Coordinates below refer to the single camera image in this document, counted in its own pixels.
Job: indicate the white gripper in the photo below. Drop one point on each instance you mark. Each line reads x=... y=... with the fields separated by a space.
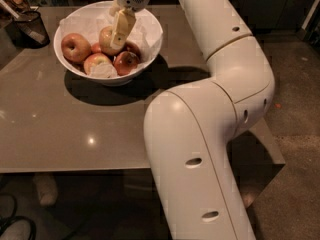
x=124 y=19

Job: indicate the red-yellow apple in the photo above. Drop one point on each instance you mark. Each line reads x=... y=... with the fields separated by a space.
x=105 y=42

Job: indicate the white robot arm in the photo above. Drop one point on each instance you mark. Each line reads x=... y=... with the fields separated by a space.
x=187 y=128

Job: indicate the back right red apple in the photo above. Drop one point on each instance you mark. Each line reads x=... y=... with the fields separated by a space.
x=132 y=47

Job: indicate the small middle red apple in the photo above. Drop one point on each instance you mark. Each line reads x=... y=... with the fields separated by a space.
x=95 y=48

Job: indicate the white ceramic bowl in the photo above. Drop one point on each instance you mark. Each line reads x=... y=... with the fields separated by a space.
x=133 y=74

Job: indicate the front right red apple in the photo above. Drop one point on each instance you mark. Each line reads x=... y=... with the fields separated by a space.
x=125 y=62

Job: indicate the front left red apple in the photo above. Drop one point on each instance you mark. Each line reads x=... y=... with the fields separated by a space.
x=94 y=60

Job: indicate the white crumpled paper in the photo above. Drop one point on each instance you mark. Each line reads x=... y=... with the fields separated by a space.
x=146 y=30

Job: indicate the black mesh pen holder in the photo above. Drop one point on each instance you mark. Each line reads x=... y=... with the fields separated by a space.
x=29 y=31

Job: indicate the dark cabinet in background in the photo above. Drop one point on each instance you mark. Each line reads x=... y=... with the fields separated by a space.
x=266 y=4

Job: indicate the white shoe under table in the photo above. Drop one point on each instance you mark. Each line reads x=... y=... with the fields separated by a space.
x=46 y=188

